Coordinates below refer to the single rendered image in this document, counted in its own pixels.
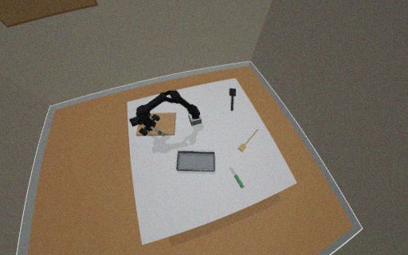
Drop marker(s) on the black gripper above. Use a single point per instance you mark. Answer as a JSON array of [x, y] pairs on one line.
[[149, 124]]

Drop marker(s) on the light brown wooden board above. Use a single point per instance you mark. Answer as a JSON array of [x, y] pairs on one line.
[[166, 124]]

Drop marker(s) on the dark grey roasting tin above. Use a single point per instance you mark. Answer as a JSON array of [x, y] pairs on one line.
[[195, 161]]

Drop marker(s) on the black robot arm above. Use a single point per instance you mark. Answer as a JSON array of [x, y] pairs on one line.
[[143, 112]]

